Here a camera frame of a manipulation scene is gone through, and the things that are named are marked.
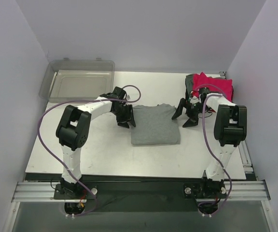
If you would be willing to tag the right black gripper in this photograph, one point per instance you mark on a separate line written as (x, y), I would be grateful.
(190, 109)

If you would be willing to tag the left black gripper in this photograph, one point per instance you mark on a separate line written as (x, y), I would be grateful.
(124, 114)

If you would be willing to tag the grey t-shirt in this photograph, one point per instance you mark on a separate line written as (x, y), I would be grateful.
(154, 126)
(189, 82)

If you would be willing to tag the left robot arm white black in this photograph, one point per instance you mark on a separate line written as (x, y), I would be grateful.
(73, 129)

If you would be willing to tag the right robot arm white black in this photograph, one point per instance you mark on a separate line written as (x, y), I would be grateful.
(230, 128)

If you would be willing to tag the folded grey t-shirt in stack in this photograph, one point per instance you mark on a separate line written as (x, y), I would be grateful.
(189, 82)

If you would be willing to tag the folded magenta t-shirt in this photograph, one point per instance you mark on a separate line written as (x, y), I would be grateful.
(213, 84)

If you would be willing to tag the clear plastic bin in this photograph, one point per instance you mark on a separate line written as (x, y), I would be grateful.
(68, 79)

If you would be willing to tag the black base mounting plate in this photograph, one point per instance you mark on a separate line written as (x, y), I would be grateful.
(141, 194)

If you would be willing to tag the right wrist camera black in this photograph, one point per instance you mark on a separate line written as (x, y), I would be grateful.
(203, 92)

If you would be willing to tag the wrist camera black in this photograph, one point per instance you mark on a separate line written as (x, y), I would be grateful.
(118, 93)
(203, 92)

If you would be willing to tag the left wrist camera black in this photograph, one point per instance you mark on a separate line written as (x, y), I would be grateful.
(118, 93)

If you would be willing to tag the aluminium frame rail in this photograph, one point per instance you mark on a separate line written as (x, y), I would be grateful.
(34, 192)

